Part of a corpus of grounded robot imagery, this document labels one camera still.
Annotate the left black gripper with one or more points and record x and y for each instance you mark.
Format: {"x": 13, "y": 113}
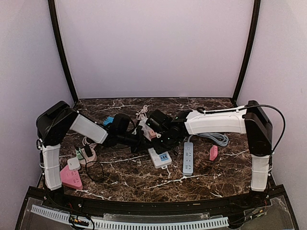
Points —
{"x": 142, "y": 143}

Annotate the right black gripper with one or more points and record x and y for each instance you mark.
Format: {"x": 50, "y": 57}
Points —
{"x": 159, "y": 149}

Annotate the pink charger plug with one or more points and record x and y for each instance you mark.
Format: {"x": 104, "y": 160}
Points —
{"x": 151, "y": 134}

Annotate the white multicolour power strip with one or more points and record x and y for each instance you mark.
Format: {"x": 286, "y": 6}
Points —
{"x": 159, "y": 160}

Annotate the blue square plug adapter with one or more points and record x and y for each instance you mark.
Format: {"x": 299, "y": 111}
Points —
{"x": 108, "y": 120}

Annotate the pink square plug adapter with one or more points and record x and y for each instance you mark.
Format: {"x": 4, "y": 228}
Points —
{"x": 213, "y": 153}

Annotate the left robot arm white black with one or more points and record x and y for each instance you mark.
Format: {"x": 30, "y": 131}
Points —
{"x": 54, "y": 124}

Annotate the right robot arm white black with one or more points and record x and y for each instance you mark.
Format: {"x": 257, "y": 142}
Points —
{"x": 249, "y": 119}

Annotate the pink round socket base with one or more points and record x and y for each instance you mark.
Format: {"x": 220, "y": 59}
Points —
{"x": 88, "y": 157}

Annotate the green plug adapter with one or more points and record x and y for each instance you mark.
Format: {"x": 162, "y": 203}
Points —
{"x": 79, "y": 154}

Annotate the pink triangular power socket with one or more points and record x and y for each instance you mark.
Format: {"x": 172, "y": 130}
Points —
{"x": 71, "y": 178}

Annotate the white square charger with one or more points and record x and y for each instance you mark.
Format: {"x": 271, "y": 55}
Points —
{"x": 73, "y": 164}

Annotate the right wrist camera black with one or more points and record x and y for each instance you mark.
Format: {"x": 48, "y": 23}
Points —
{"x": 158, "y": 121}

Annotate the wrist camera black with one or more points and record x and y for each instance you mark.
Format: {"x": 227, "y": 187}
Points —
{"x": 121, "y": 123}
{"x": 158, "y": 121}

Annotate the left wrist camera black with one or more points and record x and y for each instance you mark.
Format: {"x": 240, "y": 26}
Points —
{"x": 121, "y": 123}

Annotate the white slotted cable duct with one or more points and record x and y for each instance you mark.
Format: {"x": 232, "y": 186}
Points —
{"x": 127, "y": 222}

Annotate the black front rail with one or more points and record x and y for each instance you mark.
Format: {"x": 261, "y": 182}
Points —
{"x": 270, "y": 210}

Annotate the right black frame post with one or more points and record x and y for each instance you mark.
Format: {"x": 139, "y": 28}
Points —
{"x": 248, "y": 50}

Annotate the black frame post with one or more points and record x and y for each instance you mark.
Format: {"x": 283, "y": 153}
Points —
{"x": 248, "y": 50}
{"x": 61, "y": 51}

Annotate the left black frame post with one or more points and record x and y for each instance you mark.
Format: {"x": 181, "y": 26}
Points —
{"x": 61, "y": 51}

